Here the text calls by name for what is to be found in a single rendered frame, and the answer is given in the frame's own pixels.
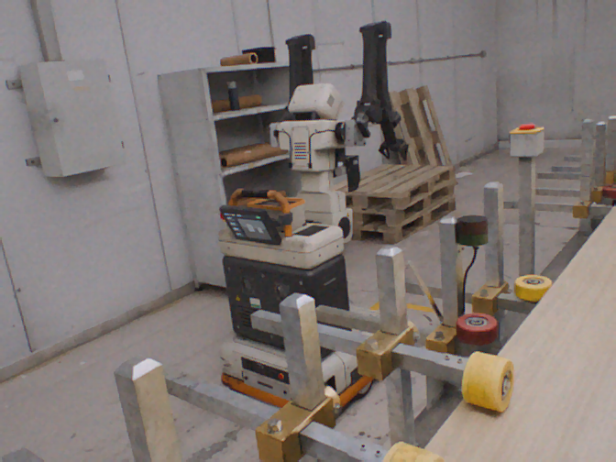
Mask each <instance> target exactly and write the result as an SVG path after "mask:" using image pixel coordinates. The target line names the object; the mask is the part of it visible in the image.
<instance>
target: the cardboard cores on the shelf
mask: <svg viewBox="0 0 616 462"><path fill-rule="evenodd" d="M238 98H239V105H240V109H241V108H247V107H254V106H260V105H262V97H261V95H259V94H253V95H246V96H238ZM210 103H212V108H213V114H215V113H222V112H228V110H231V108H230V102H229V98H223V100H216V101H210ZM288 151H289V150H287V149H280V147H271V146H270V143H269V142H265V143H256V144H252V145H246V146H243V147H238V148H234V149H230V150H226V151H221V152H218V153H219V160H220V166H221V167H223V168H229V167H233V166H237V165H241V164H245V163H249V162H252V161H256V160H259V159H264V158H267V157H271V156H276V155H280V154H283V153H287V152H288ZM279 193H280V194H281V196H282V197H283V198H286V197H287V194H286V192H285V191H279ZM258 199H259V198H245V197H243V198H240V199H238V201H237V205H238V206H247V204H248V203H250V202H253V201H256V200H258Z"/></svg>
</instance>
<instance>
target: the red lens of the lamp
mask: <svg viewBox="0 0 616 462"><path fill-rule="evenodd" d="M485 217H486V216H485ZM458 218H459V217H458ZM487 230H488V217H486V221H484V222H481V223H472V224H471V223H461V222H459V221H458V219H457V231H458V233H461V234H466V235H476V234H483V233H486V231H487Z"/></svg>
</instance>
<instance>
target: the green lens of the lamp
mask: <svg viewBox="0 0 616 462"><path fill-rule="evenodd" d="M457 242H458V243H459V245H461V246H466V247H477V246H483V245H486V243H488V230H487V233H485V234H483V235H477V236H465V235H461V234H459V233H458V231H457Z"/></svg>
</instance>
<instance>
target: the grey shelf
mask: <svg viewBox="0 0 616 462"><path fill-rule="evenodd" d="M248 76H249V78H248ZM253 76H254V77H253ZM158 78H159V88H160V94H161V101H163V105H164V112H165V116H166V122H167V129H168V133H169V140H170V150H171V155H172V161H173V167H174V172H176V178H177V184H178V189H179V195H180V200H181V211H182V216H183V223H184V227H185V234H186V238H188V245H189V250H190V255H191V262H192V272H193V277H194V283H195V290H196V291H198V292H199V291H201V290H202V289H203V287H201V286H200V282H203V283H208V284H213V285H217V286H221V287H226V277H225V272H224V271H223V265H222V258H223V257H225V256H226V255H223V254H222V253H221V251H220V247H219V240H218V233H219V230H220V229H222V228H226V227H228V224H227V223H225V222H223V221H222V219H221V217H220V211H219V208H220V206H221V205H222V204H224V205H227V204H226V203H227V202H230V198H231V196H232V194H233V192H234V191H236V190H238V189H259V190H268V189H270V190H271V191H277V192H278V191H285V192H286V194H287V197H286V198H298V192H299V191H301V190H302V174H301V173H300V172H294V170H290V168H289V163H290V153H289V151H288V152H287V153H283V154H280V155H276V156H271V157H267V158H264V159H259V160H256V161H252V162H249V163H245V164H241V165H237V166H233V167H229V168H223V167H221V166H220V160H219V153H218V152H221V151H226V150H230V149H238V147H243V146H246V145H252V144H256V143H257V142H258V143H265V142H269V143H270V130H269V127H270V124H278V122H279V120H281V118H282V116H283V113H285V112H286V106H287V105H288V104H289V98H290V70H289V62H288V61H277V63H264V64H250V65H237V66H222V67H209V68H198V69H191V70H185V71H173V72H166V74H160V75H158ZM255 78H256V80H255ZM230 82H236V87H237V90H238V96H246V95H253V94H257V93H258V94H259V95H261V97H262V105H260V106H254V107H247V108H241V109H240V110H234V112H231V110H228V112H222V113H215V114H213V108H212V103H210V101H216V100H223V98H229V94H228V84H227V83H230ZM249 83H250V84H249ZM256 85H257V87H256ZM209 108H210V109H209ZM209 112H210V113H209ZM253 114H254V115H253ZM259 116H261V117H259ZM254 120H255V121H254ZM261 122H262V124H261ZM260 129H261V130H260ZM262 130H263V132H262ZM256 134H257V136H256ZM263 138H264V140H263ZM213 153H214V154H213ZM216 153H217V154H216ZM210 154H212V155H210ZM211 160H212V161H211ZM217 162H218V163H217ZM265 166H266V167H265ZM267 168H268V169H267ZM261 171H262V173H261ZM268 176H269V177H268ZM262 179H263V180H262ZM263 186H264V188H263ZM220 204H221V205H220Z"/></svg>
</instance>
